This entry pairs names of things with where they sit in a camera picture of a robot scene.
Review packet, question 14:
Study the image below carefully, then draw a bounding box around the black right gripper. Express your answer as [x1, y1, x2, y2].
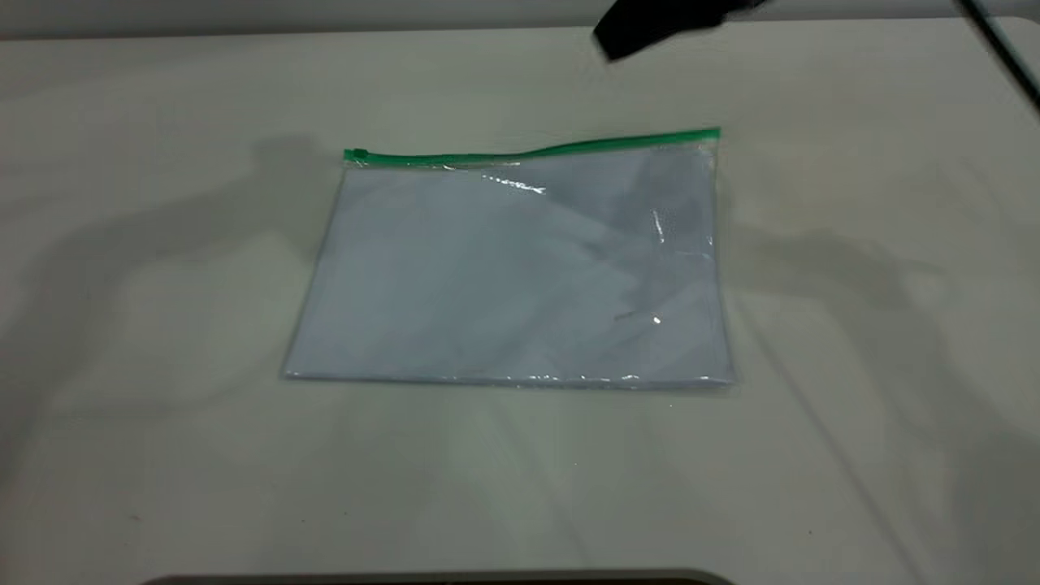
[592, 0, 769, 63]

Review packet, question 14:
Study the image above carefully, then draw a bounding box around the transparent bag with green zipper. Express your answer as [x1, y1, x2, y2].
[280, 126, 737, 392]

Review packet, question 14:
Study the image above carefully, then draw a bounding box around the black braided cable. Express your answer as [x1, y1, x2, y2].
[957, 0, 1040, 116]

